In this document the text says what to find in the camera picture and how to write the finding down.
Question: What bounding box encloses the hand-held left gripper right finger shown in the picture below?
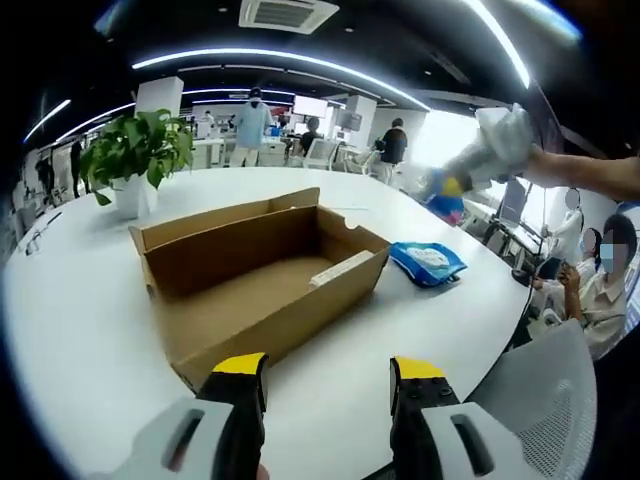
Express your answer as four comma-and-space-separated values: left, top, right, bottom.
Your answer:
389, 355, 541, 480

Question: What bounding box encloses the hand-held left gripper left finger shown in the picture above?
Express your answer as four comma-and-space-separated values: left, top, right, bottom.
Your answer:
117, 352, 271, 480

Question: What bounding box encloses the blue pink soft pouch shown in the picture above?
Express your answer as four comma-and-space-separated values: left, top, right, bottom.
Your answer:
419, 167, 467, 229

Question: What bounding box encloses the blue wet wipes pack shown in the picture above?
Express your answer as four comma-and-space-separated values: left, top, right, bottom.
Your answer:
388, 241, 469, 288

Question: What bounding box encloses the brown cardboard shoe box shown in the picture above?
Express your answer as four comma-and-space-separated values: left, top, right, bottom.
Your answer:
128, 187, 392, 394

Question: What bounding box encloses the white mesh office chair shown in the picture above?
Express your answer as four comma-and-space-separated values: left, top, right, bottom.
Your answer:
462, 318, 599, 480

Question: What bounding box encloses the long ceiling light strip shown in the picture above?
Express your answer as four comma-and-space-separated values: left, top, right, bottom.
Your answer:
462, 0, 532, 89

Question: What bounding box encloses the curved ceiling light strip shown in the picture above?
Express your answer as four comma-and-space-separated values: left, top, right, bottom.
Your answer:
131, 47, 432, 113

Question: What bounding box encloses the ceiling air conditioner vent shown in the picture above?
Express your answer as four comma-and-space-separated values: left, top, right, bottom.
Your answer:
238, 0, 342, 34

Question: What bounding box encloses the small white desktop stand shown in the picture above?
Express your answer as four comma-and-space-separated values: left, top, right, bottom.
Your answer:
23, 211, 64, 254

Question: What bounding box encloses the potted green plant white pot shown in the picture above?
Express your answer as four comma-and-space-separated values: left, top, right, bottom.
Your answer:
79, 109, 194, 219

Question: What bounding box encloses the white square pillar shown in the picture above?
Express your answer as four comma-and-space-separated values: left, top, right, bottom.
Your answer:
135, 77, 184, 171

